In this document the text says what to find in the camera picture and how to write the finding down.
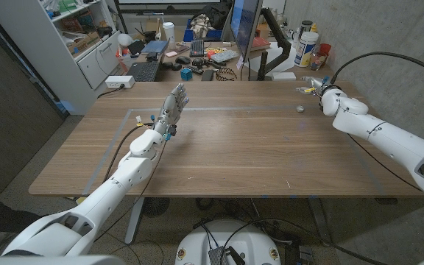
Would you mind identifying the white shelf cabinet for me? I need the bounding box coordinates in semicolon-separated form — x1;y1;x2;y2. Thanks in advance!
0;0;121;116

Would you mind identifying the clear plastic package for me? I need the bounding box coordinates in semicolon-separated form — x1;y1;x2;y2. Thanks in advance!
210;49;240;63

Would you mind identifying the black coiled cable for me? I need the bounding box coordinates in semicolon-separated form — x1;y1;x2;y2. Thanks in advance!
215;67;239;82

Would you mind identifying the black laptop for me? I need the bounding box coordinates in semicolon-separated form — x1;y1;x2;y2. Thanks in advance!
126;40;169;82

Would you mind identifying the black bag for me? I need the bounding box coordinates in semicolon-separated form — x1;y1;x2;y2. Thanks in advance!
191;1;232;31

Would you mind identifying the white paper cup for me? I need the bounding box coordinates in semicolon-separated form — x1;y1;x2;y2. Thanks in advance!
162;21;177;51

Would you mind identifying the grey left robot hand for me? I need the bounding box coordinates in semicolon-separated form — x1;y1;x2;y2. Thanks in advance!
152;82;190;138

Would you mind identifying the black keyboard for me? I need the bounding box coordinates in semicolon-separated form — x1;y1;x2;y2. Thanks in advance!
189;39;205;58

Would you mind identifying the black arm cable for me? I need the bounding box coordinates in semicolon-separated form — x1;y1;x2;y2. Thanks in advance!
102;123;157;184
329;51;424;85

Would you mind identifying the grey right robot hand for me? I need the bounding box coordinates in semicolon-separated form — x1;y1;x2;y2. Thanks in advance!
295;76;333;96

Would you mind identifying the white round lamp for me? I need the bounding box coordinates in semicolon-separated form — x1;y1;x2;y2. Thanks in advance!
117;32;135;49

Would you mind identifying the grey table leg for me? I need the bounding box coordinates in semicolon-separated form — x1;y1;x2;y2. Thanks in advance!
307;197;333;247
124;197;146;245

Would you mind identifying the black-lidded bottle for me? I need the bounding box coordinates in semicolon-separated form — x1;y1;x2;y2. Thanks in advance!
300;20;314;38

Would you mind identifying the blue storage bin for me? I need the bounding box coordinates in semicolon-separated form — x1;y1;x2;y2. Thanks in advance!
183;20;223;43

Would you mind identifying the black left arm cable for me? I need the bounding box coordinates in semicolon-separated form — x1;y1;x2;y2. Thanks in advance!
102;123;157;184

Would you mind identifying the black computer monitor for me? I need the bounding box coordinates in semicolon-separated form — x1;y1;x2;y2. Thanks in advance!
229;0;264;62

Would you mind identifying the white canister blue label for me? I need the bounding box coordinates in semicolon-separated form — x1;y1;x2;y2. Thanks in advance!
294;31;319;68

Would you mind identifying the white power strip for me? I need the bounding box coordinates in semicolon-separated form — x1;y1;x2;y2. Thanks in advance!
105;75;135;90

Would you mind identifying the blue notebook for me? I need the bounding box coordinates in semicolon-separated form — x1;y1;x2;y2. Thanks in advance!
141;39;169;54

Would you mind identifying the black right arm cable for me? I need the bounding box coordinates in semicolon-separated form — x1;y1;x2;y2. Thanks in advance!
329;51;424;85

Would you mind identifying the white robot torso base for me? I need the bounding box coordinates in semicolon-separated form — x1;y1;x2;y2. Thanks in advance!
174;219;282;265

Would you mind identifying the flat white box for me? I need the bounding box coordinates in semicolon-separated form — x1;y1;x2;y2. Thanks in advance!
271;71;297;82

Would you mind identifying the brown cardboard box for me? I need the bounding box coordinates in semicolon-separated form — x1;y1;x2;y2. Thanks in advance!
67;32;102;56

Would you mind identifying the black floor fan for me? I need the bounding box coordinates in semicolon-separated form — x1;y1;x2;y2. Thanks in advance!
141;197;171;218

